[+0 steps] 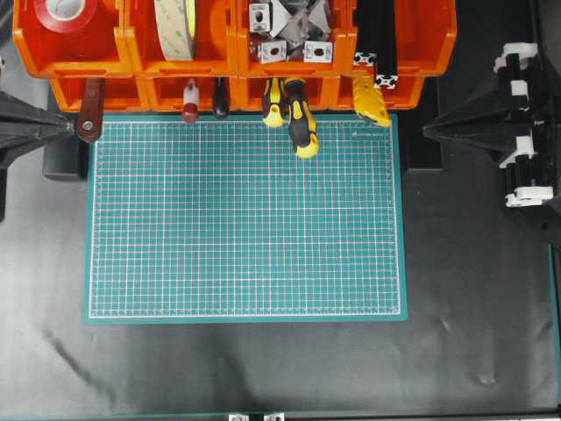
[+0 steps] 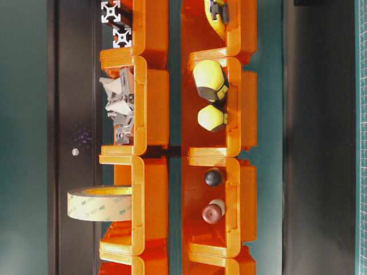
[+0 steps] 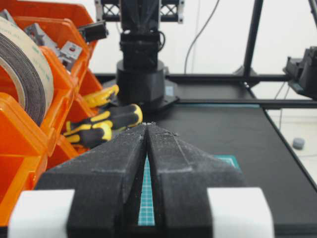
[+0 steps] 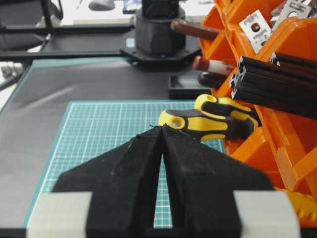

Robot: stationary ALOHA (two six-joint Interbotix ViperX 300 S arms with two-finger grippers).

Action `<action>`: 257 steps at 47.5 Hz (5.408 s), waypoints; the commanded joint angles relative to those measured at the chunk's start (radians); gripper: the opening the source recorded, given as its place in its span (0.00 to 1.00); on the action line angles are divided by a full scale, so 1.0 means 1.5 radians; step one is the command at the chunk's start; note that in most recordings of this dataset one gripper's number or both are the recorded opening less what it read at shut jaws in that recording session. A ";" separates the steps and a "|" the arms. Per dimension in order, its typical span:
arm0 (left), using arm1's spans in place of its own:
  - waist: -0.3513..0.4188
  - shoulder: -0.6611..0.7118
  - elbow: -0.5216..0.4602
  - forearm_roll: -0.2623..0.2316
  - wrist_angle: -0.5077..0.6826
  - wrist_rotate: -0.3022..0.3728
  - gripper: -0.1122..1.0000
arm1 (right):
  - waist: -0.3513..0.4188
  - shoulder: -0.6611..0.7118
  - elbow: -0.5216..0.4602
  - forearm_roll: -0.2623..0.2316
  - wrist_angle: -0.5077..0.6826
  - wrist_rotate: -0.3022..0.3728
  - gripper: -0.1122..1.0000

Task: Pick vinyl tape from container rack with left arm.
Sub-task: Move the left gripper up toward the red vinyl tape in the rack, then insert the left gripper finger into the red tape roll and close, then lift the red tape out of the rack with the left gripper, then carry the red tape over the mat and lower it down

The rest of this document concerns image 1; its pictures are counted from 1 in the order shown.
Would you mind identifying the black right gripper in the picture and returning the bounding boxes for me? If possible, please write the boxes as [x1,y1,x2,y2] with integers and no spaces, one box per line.
[423,42,560,241]

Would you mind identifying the black left arm gripper tip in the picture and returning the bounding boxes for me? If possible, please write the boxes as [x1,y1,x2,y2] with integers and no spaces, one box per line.
[1,91,75,153]

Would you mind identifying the red vinyl tape roll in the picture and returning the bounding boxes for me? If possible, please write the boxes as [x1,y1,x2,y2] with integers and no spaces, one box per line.
[33,0,98,34]

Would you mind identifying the cream double-sided tape roll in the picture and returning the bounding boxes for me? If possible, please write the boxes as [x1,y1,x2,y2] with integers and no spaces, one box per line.
[153,0,196,61]

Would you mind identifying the orange lower bin right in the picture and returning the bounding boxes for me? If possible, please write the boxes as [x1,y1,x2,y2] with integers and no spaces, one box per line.
[330,76,425,111]

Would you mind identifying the orange lower bin left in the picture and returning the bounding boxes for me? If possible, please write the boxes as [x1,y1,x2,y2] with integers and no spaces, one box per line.
[49,77,150,112]

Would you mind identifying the orange bin top left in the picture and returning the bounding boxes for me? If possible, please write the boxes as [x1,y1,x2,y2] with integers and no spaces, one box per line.
[12,1,132,79]

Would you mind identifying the orange bin top right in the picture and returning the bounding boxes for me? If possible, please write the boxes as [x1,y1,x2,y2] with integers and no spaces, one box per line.
[345,0,458,79]

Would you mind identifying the black aluminium extrusion right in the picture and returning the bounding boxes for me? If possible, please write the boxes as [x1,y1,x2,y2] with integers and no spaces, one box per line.
[374,0,398,90]

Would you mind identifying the black aluminium extrusion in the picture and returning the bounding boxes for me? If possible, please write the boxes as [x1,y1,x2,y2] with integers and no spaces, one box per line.
[353,0,378,67]
[374,0,398,90]

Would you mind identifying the yellow utility knife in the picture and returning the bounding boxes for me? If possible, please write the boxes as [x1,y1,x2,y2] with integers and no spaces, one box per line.
[352,76,391,127]

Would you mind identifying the black aluminium extrusion left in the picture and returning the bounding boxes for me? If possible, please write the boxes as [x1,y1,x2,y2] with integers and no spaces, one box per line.
[353,0,378,67]

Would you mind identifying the orange bin with brackets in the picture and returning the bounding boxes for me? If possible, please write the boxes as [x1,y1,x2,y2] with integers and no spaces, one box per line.
[236,0,348,78]

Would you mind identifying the long yellow black screwdriver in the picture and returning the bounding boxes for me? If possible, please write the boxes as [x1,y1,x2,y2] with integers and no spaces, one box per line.
[284,78,319,159]

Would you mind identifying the green grid cutting mat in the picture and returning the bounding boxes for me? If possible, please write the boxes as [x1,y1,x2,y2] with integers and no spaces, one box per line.
[84,114,408,325]

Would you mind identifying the short yellow black screwdriver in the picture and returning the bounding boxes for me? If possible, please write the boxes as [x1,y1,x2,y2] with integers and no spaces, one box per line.
[262,77,286,128]

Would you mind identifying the black rack base plate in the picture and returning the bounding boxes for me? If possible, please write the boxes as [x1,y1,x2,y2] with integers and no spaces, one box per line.
[42,136,89,182]

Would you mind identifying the brown wooden handle tool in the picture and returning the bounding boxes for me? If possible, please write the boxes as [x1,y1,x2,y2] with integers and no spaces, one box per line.
[75,78,105,143]

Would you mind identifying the silver corner bracket lower right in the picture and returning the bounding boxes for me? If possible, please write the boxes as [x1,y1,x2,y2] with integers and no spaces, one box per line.
[303,40,333,64]

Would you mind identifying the silver corner bracket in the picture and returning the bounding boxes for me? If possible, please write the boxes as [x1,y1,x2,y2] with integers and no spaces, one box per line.
[248,2,272,32]
[303,40,333,64]
[249,39,288,64]
[266,1,332,44]

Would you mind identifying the dark brown handle tool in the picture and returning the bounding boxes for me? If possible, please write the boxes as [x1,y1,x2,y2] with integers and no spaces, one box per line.
[212,77,230,120]

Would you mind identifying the silver corner bracket top centre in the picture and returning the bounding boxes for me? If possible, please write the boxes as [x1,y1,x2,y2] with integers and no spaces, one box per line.
[266,1,332,44]

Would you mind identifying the silver corner bracket lower left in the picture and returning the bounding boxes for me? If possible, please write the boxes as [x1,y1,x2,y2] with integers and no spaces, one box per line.
[249,39,288,64]

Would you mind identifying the silver corner bracket upper left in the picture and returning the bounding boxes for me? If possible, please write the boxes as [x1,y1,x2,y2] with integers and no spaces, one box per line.
[248,2,272,32]

